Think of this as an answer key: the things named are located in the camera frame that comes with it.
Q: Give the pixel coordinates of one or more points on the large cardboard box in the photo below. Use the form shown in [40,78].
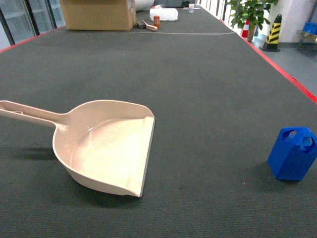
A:
[99,15]

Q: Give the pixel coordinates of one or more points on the white foam block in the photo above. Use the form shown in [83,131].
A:
[165,14]

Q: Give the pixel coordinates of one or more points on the orange can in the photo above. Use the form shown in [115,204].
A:
[157,21]

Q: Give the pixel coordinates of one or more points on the beige plastic dustpan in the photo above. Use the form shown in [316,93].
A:
[103,144]

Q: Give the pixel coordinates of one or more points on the red white traffic cone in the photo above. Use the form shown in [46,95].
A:
[245,30]

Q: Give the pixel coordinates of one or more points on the green potted plant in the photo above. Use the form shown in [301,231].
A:
[252,10]

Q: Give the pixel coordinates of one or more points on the blue plastic block part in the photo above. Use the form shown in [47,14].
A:
[293,153]

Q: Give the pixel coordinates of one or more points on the small hand brush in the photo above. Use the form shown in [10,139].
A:
[141,24]

